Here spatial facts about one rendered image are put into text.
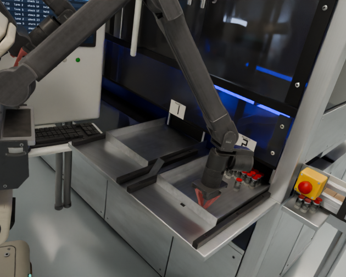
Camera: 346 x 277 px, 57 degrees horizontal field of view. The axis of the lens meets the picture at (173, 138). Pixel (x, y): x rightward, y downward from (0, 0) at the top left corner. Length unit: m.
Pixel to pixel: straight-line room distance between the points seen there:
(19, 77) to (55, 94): 0.81
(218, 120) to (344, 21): 0.42
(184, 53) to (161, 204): 0.47
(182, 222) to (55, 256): 1.20
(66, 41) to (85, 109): 0.90
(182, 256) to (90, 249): 0.65
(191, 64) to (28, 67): 0.37
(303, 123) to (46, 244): 1.60
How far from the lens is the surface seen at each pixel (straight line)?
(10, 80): 0.75
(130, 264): 1.99
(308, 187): 1.07
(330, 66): 1.00
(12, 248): 1.72
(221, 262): 1.46
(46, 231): 2.18
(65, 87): 1.54
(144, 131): 1.42
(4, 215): 1.13
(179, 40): 0.78
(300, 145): 1.07
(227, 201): 1.08
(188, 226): 0.95
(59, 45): 0.75
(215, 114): 0.83
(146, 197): 1.02
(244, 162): 0.91
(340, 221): 1.24
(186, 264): 1.63
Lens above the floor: 1.51
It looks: 27 degrees down
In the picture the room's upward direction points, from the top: 11 degrees clockwise
